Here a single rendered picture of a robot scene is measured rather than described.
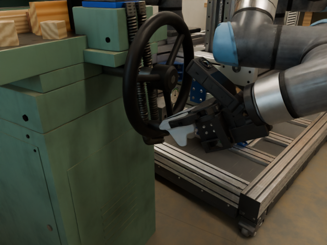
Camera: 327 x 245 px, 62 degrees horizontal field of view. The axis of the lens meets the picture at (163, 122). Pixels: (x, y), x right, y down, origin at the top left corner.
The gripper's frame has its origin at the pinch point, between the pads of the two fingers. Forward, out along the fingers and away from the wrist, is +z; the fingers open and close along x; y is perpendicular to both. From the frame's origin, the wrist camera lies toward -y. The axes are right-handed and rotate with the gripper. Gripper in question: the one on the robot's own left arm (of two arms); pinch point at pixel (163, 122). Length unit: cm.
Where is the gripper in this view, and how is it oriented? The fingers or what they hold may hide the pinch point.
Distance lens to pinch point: 56.0
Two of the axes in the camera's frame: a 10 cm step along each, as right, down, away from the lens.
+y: 4.3, 8.9, 1.5
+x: 5.2, -3.8, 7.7
